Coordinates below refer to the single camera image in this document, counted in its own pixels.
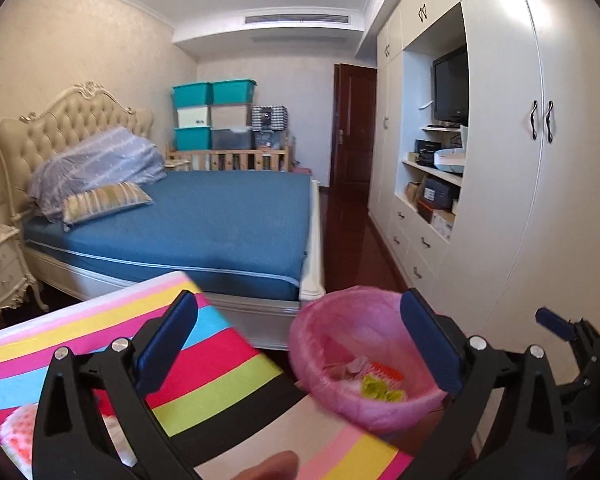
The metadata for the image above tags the orange white foam net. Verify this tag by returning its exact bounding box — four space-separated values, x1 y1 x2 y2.
0 403 137 479

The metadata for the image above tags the green plastic wrapper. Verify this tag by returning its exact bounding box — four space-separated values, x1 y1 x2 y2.
361 375 406 403

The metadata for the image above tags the pink trash bag bin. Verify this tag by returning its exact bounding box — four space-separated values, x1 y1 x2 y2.
288 286 446 434

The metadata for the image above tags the person hand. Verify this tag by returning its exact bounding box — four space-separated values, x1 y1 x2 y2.
234 451 300 480

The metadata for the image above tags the striped colourful tablecloth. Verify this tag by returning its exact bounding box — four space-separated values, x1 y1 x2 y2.
0 273 411 479

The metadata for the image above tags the black safe box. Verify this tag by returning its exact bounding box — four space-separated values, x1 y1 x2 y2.
422 177 454 211

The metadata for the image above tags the white bedside table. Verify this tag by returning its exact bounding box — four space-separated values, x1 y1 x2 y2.
0 224 50 313

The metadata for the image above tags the white printer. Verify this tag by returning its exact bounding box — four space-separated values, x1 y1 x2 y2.
434 148 466 174

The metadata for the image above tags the striped yellow pillow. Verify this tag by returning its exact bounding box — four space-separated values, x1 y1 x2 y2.
62 182 152 226

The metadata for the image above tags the blue bed mattress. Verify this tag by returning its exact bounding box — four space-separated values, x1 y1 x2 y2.
21 169 326 352

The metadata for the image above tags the white wardrobe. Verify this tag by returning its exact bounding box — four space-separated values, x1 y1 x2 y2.
367 0 600 391

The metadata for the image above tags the grey blue folded quilt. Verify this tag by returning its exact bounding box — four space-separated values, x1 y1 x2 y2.
28 127 166 221

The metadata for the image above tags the black television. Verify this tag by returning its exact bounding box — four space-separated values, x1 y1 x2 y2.
432 46 469 126

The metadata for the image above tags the teal storage box lower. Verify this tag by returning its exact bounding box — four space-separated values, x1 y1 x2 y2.
174 126 211 152

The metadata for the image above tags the grey storage box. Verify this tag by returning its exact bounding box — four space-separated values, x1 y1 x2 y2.
211 128 253 151

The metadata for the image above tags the beige tufted headboard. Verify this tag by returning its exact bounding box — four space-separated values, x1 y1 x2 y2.
0 81 154 223

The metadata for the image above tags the dark wooden door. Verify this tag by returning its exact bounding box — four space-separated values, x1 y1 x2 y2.
329 62 378 191

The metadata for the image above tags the white storage box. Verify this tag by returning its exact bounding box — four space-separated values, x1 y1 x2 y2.
176 106 211 128

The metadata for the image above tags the teal storage box top-left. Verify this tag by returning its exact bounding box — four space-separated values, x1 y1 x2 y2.
172 81 213 108

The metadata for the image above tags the checkered black white bag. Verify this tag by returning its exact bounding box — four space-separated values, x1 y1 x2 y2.
251 105 288 131

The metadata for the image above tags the teal storage box top-right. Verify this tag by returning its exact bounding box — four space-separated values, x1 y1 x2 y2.
211 79 257 105

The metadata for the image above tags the ceiling air vent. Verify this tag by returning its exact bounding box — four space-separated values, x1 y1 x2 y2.
244 13 351 25

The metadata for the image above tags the wooden crib rail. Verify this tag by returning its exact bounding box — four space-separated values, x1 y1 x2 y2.
164 148 294 172

